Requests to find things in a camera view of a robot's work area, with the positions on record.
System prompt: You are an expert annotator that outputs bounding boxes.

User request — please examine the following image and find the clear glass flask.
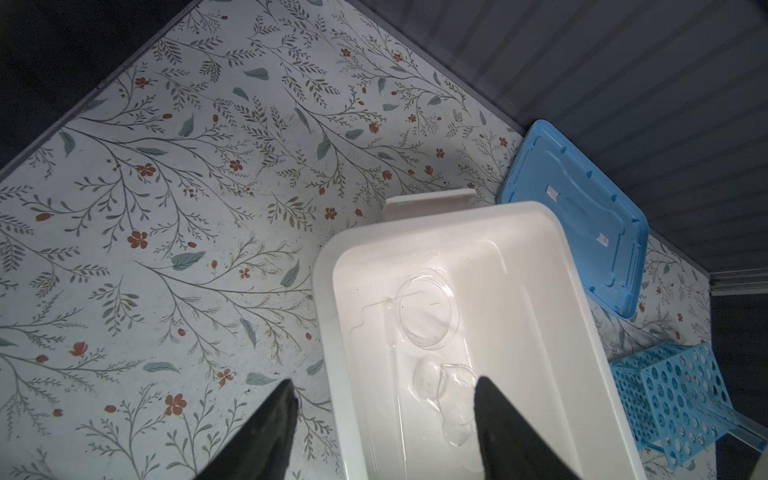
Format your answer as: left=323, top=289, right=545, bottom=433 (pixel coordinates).
left=436, top=363, right=479, bottom=447

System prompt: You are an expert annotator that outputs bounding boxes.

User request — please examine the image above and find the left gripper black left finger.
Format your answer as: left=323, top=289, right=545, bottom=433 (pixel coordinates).
left=196, top=379, right=299, bottom=480

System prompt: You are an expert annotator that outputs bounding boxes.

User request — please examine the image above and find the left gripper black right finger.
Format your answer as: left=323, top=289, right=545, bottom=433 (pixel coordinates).
left=474, top=376, right=578, bottom=479

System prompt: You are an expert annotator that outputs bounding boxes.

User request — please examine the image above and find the white plastic storage bin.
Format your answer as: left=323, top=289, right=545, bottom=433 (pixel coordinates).
left=312, top=189, right=644, bottom=479

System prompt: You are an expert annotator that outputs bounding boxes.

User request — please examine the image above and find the blue test tube rack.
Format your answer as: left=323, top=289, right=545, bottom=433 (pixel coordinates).
left=610, top=342, right=736, bottom=469

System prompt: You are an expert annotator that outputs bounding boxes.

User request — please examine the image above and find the blue plastic box lid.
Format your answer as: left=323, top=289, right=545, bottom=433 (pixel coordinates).
left=497, top=119, right=649, bottom=319

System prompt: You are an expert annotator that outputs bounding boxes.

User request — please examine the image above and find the clear glass beaker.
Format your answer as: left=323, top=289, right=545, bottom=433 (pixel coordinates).
left=412, top=355, right=443, bottom=411

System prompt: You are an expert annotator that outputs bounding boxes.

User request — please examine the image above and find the clear glass petri dish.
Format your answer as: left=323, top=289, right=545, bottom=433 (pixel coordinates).
left=394, top=269, right=460, bottom=350

